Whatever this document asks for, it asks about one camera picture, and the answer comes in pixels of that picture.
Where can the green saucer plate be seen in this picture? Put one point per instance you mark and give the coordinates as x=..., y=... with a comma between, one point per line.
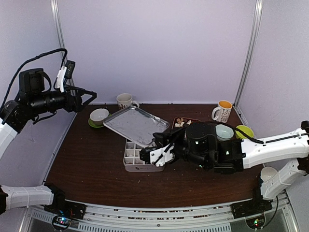
x=98, y=124

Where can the front aluminium rail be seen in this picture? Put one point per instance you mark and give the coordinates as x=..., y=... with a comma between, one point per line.
x=207, y=218

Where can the grey blue small bowl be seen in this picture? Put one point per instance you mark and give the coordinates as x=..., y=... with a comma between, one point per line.
x=224, y=133

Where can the white ceramic bowl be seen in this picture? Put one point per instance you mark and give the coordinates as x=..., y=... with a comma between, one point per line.
x=98, y=114

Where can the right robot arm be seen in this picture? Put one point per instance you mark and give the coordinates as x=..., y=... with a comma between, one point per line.
x=236, y=155

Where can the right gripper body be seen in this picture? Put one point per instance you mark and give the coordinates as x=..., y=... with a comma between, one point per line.
x=168, y=137

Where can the left aluminium frame post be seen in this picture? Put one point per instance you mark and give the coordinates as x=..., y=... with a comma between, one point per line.
x=59, y=24

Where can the tin box with dividers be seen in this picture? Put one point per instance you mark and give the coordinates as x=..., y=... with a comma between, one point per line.
x=132, y=161

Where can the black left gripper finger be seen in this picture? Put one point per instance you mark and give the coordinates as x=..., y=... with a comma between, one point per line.
x=78, y=90
x=82, y=103

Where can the red chocolate tray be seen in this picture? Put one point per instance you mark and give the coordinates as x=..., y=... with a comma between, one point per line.
x=180, y=122

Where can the right aluminium frame post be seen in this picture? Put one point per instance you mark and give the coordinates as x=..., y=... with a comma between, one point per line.
x=250, y=52

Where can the yellow inside floral mug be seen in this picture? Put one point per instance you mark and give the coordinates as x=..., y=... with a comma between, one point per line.
x=222, y=112

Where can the seashell coral mug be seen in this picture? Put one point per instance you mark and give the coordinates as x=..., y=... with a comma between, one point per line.
x=125, y=100

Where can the aluminium frame post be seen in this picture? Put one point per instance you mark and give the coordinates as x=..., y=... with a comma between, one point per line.
x=59, y=24
x=250, y=52

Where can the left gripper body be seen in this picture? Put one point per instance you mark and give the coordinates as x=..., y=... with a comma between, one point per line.
x=40, y=100

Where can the white cup near base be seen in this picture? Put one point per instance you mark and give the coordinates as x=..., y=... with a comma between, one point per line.
x=267, y=173

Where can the green small bowl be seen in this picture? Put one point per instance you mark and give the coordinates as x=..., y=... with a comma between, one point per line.
x=244, y=129

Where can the bunny tin lid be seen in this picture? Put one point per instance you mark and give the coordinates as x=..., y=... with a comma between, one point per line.
x=136, y=125

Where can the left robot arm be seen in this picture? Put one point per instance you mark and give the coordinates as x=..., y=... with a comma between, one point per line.
x=13, y=118

